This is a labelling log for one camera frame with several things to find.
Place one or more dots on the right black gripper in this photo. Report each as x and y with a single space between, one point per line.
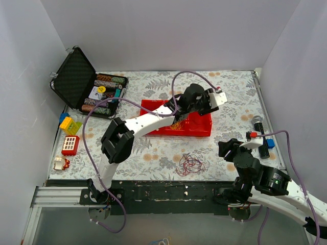
227 150

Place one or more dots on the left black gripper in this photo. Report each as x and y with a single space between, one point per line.
204 108

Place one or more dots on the red three-compartment tray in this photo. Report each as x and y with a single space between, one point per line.
193 125

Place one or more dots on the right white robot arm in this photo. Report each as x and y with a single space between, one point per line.
270 187

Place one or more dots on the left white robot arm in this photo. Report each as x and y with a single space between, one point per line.
117 141

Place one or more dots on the floral patterned table mat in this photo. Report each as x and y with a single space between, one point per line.
189 158

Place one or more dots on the black handheld microphone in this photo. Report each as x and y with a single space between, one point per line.
258 126

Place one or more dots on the small blue block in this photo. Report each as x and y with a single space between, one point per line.
270 143

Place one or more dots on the black poker chip case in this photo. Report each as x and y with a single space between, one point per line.
79 85

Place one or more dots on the yellow green toy bricks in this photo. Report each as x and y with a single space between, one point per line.
70 127

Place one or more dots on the red white toy brick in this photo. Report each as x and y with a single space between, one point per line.
70 145

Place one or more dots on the blue toy brick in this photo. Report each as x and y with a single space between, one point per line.
63 116

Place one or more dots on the white red toy figure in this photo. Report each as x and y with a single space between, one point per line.
61 163

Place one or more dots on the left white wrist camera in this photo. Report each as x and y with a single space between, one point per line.
217 97

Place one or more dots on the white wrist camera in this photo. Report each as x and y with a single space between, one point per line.
253 140
217 97

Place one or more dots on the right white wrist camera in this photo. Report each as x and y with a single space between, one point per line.
253 140

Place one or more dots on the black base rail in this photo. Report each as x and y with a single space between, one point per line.
176 197

